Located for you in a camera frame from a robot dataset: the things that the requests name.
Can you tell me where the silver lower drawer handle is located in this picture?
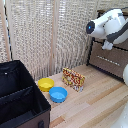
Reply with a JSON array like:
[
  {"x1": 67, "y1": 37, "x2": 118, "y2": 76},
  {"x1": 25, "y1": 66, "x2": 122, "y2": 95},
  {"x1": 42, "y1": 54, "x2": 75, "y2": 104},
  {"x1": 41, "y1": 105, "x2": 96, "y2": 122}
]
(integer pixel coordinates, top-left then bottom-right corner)
[{"x1": 96, "y1": 54, "x2": 116, "y2": 66}]

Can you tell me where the red yellow patterned snack box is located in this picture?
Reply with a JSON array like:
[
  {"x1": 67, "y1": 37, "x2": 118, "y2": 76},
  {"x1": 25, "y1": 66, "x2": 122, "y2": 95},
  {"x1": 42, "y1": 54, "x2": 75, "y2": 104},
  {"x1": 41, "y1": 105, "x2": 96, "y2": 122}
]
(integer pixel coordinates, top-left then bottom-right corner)
[{"x1": 61, "y1": 67, "x2": 86, "y2": 93}]

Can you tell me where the blue plastic bowl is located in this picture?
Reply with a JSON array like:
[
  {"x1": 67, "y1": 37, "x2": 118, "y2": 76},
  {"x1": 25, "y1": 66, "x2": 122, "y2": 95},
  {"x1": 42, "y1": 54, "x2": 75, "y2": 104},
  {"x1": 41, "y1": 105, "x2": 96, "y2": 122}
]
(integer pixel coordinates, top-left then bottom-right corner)
[{"x1": 48, "y1": 86, "x2": 69, "y2": 104}]

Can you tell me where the beige woven folding screen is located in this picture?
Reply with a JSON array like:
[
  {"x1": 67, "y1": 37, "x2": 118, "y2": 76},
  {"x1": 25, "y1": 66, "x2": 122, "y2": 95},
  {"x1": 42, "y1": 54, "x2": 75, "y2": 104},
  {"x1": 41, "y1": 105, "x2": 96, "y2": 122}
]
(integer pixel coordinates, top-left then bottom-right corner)
[{"x1": 0, "y1": 0, "x2": 128, "y2": 83}]

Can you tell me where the yellow plastic bowl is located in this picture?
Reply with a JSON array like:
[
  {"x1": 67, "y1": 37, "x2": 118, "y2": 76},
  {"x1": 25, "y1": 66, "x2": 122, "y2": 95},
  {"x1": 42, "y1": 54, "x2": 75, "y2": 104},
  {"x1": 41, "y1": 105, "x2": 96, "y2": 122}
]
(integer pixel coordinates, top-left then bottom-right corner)
[{"x1": 37, "y1": 77, "x2": 56, "y2": 93}]

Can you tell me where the black fabric storage box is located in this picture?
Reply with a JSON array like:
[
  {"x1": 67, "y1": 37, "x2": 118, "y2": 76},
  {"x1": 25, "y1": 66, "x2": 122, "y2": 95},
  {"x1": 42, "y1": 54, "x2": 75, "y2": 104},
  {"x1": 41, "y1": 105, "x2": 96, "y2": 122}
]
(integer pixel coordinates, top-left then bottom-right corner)
[{"x1": 0, "y1": 59, "x2": 52, "y2": 128}]

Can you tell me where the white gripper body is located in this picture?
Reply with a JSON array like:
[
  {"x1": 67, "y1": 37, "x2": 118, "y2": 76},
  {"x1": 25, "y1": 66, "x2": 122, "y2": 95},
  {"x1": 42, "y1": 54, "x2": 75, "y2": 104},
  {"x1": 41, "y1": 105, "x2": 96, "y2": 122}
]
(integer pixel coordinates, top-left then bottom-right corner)
[{"x1": 101, "y1": 39, "x2": 115, "y2": 51}]

